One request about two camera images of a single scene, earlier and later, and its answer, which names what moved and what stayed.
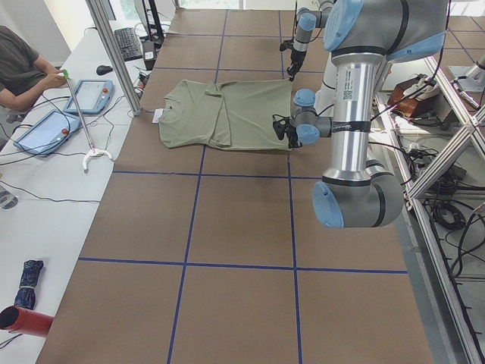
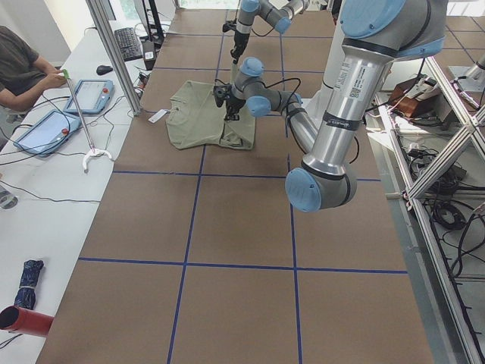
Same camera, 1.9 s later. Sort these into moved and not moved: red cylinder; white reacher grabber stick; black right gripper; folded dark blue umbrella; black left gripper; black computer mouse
Moved: black right gripper; black left gripper
Not moved: black computer mouse; folded dark blue umbrella; red cylinder; white reacher grabber stick
